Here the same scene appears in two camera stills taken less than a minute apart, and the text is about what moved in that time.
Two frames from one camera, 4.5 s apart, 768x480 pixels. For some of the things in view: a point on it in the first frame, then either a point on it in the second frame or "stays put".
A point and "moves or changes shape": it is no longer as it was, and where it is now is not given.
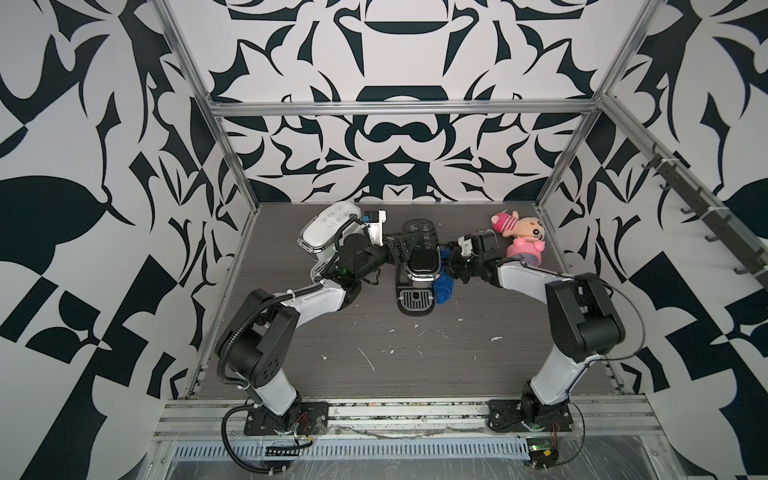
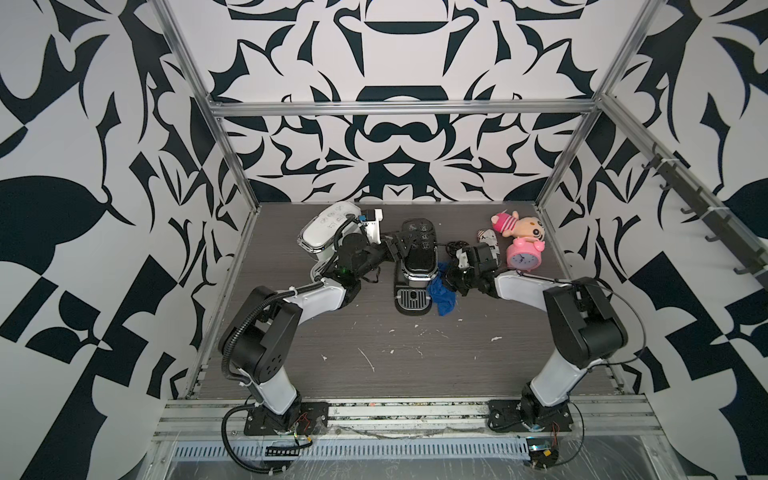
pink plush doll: x=513 y=225 stays put
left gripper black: x=399 y=256 stays put
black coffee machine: x=416 y=278 stays put
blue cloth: x=444 y=283 moves or changes shape
